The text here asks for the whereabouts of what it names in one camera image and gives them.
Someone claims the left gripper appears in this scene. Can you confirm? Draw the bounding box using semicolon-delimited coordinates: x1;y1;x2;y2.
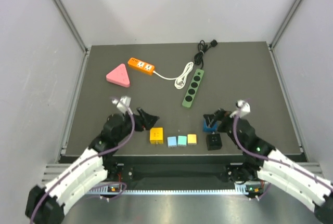
115;108;159;143

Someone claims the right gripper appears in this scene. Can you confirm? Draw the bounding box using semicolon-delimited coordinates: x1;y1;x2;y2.
203;109;244;150

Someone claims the blue cube adapter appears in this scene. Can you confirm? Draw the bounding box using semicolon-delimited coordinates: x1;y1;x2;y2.
203;120;217;133

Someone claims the yellow cube adapter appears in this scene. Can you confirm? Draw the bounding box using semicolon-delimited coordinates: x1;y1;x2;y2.
149;127;164;144

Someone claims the black cube adapter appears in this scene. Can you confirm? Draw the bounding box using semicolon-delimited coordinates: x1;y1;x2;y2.
206;133;222;151

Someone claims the yellow small plug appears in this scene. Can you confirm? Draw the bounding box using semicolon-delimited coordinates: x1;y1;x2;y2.
187;134;197;145

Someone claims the green power strip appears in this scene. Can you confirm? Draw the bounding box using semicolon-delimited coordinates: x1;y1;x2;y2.
182;69;204;108

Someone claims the light blue small plug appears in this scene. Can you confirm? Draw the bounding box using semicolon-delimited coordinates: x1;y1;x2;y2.
167;136;177;148

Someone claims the teal small plug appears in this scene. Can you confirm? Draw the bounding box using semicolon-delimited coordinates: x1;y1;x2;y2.
177;136;187;147

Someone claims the pink triangular socket board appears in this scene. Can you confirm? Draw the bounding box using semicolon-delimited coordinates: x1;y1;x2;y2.
106;63;130;88

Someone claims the orange power strip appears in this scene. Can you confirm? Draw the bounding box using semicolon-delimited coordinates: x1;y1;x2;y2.
127;57;155;75

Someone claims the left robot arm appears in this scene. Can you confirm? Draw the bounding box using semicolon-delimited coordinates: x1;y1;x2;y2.
25;108;159;223

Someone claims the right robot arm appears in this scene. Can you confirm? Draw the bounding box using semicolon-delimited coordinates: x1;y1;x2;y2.
203;109;332;223

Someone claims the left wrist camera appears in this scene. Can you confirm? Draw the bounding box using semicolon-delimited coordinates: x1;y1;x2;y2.
112;96;133;114

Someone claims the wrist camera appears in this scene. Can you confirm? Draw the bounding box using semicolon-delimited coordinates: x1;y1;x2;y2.
229;100;251;118
112;96;133;114

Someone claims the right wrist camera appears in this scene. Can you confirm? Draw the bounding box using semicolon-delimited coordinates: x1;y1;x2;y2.
229;100;251;118

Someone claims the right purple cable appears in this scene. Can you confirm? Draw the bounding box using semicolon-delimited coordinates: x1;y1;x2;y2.
232;98;333;201

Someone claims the purple cable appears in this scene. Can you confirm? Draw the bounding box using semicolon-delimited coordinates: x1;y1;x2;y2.
232;98;333;201
28;104;136;224

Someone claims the white power cable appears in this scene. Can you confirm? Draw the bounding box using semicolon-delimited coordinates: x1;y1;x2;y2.
152;61;195;89

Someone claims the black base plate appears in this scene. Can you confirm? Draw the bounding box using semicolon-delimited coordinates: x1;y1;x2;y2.
104;163;263;183

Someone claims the black power cable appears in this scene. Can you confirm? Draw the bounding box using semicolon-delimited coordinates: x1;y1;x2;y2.
193;38;218;69

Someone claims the grey cable duct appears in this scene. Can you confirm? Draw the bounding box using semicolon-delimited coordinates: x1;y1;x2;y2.
85;183;262;195

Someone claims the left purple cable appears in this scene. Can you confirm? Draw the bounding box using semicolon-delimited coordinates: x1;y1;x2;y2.
28;104;136;224

